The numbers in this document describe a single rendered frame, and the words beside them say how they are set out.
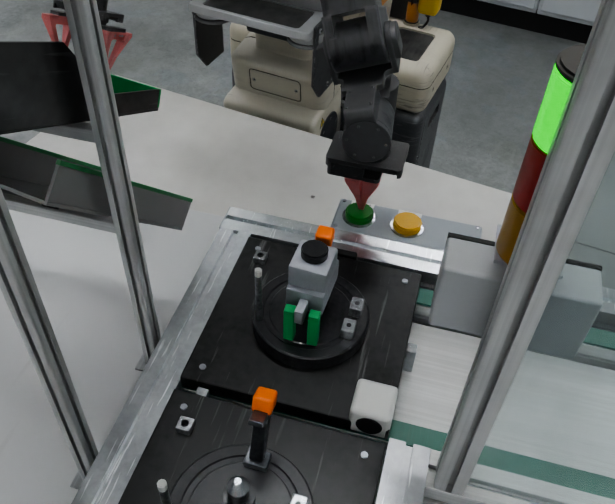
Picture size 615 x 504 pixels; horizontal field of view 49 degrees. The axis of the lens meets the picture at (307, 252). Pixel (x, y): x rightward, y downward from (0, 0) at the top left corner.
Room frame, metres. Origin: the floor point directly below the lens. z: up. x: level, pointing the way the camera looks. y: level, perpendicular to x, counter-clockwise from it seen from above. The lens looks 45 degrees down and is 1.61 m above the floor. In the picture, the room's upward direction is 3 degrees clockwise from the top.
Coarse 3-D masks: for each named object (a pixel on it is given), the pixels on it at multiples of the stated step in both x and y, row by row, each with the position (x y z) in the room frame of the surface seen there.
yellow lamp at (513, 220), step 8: (512, 200) 0.36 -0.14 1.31; (512, 208) 0.36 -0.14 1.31; (512, 216) 0.36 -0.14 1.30; (520, 216) 0.35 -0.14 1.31; (504, 224) 0.36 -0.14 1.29; (512, 224) 0.35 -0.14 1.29; (520, 224) 0.35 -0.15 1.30; (504, 232) 0.36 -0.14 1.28; (512, 232) 0.35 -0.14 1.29; (504, 240) 0.36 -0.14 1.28; (512, 240) 0.35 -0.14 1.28; (496, 248) 0.36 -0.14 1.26; (504, 248) 0.35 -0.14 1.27; (512, 248) 0.35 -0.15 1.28; (504, 256) 0.35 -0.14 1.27
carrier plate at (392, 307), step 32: (288, 256) 0.63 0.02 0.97; (224, 288) 0.57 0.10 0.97; (384, 288) 0.58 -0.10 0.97; (416, 288) 0.58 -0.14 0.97; (224, 320) 0.52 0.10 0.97; (384, 320) 0.53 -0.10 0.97; (192, 352) 0.47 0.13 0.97; (224, 352) 0.47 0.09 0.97; (256, 352) 0.47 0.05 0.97; (384, 352) 0.48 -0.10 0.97; (192, 384) 0.43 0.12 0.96; (224, 384) 0.42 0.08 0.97; (256, 384) 0.43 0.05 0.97; (288, 384) 0.43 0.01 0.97; (320, 384) 0.43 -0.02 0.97; (352, 384) 0.43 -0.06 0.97; (320, 416) 0.39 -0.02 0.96
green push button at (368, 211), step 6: (354, 204) 0.74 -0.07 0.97; (366, 204) 0.74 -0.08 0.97; (348, 210) 0.73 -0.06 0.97; (354, 210) 0.73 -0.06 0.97; (360, 210) 0.73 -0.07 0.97; (366, 210) 0.73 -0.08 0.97; (372, 210) 0.73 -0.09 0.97; (348, 216) 0.71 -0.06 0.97; (354, 216) 0.71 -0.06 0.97; (360, 216) 0.71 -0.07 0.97; (366, 216) 0.71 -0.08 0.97; (372, 216) 0.72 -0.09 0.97; (354, 222) 0.71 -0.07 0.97; (360, 222) 0.71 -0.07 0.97; (366, 222) 0.71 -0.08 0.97
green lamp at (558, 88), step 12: (552, 72) 0.37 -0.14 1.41; (552, 84) 0.36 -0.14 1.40; (564, 84) 0.35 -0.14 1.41; (552, 96) 0.36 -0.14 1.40; (564, 96) 0.35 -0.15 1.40; (540, 108) 0.37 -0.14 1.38; (552, 108) 0.35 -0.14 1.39; (540, 120) 0.36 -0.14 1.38; (552, 120) 0.35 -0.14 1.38; (540, 132) 0.36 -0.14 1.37; (552, 132) 0.35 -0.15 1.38; (540, 144) 0.35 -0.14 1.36
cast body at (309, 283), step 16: (304, 240) 0.54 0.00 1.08; (304, 256) 0.51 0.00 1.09; (320, 256) 0.51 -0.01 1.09; (336, 256) 0.53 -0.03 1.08; (288, 272) 0.51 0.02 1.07; (304, 272) 0.50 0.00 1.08; (320, 272) 0.49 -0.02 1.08; (336, 272) 0.54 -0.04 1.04; (288, 288) 0.50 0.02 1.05; (304, 288) 0.50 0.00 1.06; (320, 288) 0.49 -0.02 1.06; (304, 304) 0.48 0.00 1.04; (320, 304) 0.49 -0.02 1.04
